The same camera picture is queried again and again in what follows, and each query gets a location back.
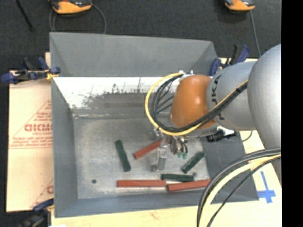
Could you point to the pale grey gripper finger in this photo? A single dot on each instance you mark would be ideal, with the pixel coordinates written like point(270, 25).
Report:
point(154, 168)
point(161, 162)

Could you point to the red-brown flat block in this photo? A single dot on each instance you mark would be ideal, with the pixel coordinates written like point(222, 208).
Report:
point(142, 183)
point(146, 150)
point(185, 186)

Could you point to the dark green flat block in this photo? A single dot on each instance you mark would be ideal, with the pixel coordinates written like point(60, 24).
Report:
point(177, 177)
point(122, 155)
point(193, 162)

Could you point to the grey metal bin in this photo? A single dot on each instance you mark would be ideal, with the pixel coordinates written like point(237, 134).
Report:
point(99, 136)

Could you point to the brown cardboard board red print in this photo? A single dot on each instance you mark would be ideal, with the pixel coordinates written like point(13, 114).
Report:
point(28, 164)

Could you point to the black cylinder on white bracket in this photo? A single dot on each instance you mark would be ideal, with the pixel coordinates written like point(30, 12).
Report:
point(214, 137)

